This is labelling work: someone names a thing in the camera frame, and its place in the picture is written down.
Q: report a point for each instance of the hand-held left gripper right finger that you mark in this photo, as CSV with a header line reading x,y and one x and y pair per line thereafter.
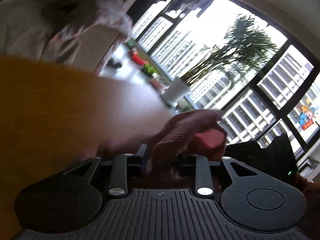
x,y
186,166

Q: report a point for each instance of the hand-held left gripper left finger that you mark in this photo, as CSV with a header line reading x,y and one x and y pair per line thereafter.
x,y
144,162

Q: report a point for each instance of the pink ribbed garment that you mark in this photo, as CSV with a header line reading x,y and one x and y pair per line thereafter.
x,y
180,132

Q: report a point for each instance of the person's right forearm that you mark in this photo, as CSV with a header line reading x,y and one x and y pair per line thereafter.
x,y
311,200

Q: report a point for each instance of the cartoon window sticker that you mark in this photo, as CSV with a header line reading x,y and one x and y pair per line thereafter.
x,y
308,117

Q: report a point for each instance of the tall plant in white pot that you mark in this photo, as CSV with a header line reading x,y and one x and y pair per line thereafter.
x,y
175,92

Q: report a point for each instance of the pink basin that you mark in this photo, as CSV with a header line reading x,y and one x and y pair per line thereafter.
x,y
157,82

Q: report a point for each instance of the red basin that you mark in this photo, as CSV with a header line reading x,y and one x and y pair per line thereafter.
x,y
138,59

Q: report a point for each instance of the black framed window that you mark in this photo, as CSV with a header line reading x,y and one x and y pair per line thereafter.
x,y
225,17

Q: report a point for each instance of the floral printed blanket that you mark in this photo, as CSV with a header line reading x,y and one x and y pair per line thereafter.
x,y
110,15

